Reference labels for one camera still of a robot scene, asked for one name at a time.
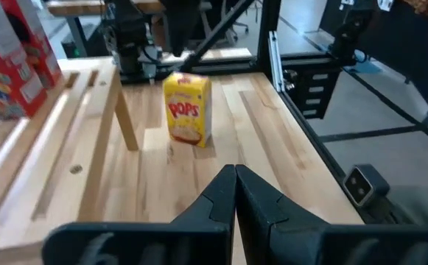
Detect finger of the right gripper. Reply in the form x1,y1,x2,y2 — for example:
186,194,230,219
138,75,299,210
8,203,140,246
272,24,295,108
161,0,202,58

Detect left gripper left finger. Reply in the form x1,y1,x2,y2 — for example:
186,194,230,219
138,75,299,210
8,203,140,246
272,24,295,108
42,164,236,265

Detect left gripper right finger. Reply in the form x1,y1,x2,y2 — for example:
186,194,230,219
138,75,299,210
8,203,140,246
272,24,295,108
236,164,428,265

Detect yellow Corn Pops cereal box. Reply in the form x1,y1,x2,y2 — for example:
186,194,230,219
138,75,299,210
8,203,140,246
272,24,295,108
162,71,213,149

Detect red Froot Loops cereal box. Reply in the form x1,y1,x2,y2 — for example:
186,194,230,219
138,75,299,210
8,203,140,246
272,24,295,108
0,0,63,90
0,0,49,124

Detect light wooden slatted shelf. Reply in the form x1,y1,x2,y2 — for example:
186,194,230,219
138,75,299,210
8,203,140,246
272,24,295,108
0,55,140,265

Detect wooden background table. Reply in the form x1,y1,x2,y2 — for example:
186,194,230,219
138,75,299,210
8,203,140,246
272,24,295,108
46,0,165,58

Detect black drawer unit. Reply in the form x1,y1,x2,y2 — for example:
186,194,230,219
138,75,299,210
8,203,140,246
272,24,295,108
290,66,343,119

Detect black upright device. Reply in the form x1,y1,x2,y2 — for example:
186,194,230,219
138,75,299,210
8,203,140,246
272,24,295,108
329,3,369,67

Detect silver aluminium post bracket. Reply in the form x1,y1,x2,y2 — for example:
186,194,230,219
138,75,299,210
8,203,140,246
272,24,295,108
267,31,287,93

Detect small black table camera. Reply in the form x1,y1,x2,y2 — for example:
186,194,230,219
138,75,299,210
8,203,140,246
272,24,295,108
343,163,391,208

